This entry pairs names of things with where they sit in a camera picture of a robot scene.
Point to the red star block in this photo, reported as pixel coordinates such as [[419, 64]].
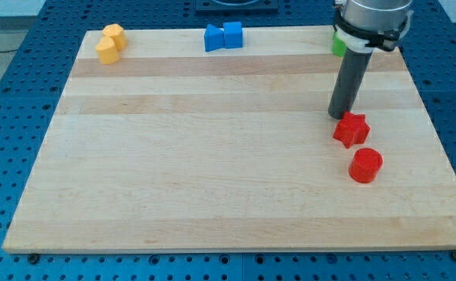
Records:
[[352, 129]]

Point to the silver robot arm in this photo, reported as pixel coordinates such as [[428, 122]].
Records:
[[375, 15]]

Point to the wooden board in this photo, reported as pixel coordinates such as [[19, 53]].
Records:
[[174, 149]]

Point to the yellow heart block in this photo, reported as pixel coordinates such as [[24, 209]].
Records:
[[107, 51]]

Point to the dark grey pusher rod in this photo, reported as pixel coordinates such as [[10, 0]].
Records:
[[350, 76]]

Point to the blue cube block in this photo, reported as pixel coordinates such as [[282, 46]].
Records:
[[233, 35]]

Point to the blue triangle block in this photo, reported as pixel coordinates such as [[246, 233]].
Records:
[[213, 38]]

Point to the red cylinder block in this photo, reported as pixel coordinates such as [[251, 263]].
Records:
[[365, 165]]

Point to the yellow pentagon block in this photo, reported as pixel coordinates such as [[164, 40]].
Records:
[[117, 33]]

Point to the green block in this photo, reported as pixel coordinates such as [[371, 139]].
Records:
[[339, 48]]

